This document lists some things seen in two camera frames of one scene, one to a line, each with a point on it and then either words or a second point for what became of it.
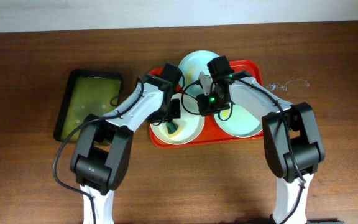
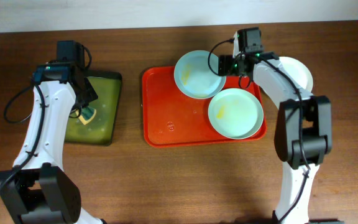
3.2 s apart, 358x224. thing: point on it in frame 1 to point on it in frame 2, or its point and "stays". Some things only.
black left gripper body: (169, 115) to (87, 94)
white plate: (191, 124) to (298, 71)
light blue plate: (191, 65) stays
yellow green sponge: (172, 126) to (86, 114)
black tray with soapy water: (87, 92) stays
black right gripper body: (214, 104) to (231, 62)
